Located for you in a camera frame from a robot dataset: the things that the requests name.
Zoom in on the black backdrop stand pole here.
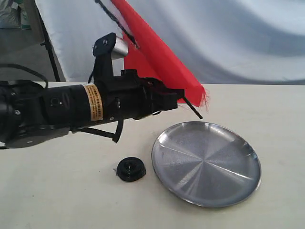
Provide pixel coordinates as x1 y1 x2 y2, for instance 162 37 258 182
34 0 61 82

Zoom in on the white backdrop cloth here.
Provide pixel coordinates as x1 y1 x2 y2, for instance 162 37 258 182
36 0 305 84

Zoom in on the black cable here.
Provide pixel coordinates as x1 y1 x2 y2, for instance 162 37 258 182
0 62 48 96

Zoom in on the white sack in background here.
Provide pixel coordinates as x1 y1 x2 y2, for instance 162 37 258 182
0 0 31 30

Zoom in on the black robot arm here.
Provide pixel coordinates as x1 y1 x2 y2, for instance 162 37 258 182
0 70 184 149

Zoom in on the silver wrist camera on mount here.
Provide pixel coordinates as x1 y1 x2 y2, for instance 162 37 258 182
91 32 128 82

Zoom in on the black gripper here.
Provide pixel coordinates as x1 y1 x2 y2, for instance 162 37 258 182
102 69 182 121

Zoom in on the red flag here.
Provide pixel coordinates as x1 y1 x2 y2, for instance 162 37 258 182
96 0 206 119

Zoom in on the round silver metal plate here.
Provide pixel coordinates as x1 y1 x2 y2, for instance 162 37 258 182
151 121 262 208

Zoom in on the black round plastic cap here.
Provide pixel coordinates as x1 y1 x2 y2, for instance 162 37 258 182
113 157 146 183

